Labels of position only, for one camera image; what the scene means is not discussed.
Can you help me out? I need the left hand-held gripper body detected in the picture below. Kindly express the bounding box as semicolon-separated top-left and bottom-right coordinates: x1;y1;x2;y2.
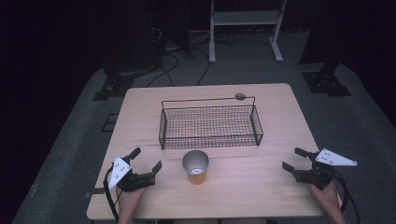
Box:
107;156;156;192

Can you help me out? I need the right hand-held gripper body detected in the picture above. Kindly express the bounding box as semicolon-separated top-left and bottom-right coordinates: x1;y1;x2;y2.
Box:
292;147;359;191

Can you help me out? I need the person's left hand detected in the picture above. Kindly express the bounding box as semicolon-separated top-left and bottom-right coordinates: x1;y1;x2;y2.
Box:
115;186;148;217

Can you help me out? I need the person's right hand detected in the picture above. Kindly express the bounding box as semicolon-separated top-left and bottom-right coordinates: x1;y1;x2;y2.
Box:
307;179;344;216

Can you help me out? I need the metal cup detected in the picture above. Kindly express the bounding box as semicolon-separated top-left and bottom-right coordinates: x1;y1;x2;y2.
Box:
181;149;210;186

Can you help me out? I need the black stand base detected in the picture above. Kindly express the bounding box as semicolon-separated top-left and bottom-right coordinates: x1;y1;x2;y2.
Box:
92;73;138;102
302;63;353;97

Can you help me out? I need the white metal stand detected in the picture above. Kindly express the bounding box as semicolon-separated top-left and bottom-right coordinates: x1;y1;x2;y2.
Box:
208;0;288;64

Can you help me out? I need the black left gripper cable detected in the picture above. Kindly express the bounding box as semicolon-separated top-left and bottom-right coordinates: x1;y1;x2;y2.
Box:
103;166;120;222

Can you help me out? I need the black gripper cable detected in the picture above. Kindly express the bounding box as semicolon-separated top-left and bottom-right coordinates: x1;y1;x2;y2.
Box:
103;166;120;222
332;169;361;224

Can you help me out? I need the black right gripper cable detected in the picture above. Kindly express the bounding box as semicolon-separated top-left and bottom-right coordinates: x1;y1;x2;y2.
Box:
332;169;361;224

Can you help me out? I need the black wire basket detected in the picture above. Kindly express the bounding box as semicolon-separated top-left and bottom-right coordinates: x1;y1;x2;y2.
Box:
158;95;264;151

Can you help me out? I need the black floor cable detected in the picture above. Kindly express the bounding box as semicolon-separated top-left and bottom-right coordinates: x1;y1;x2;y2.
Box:
146;52;180;88
192;46;211;86

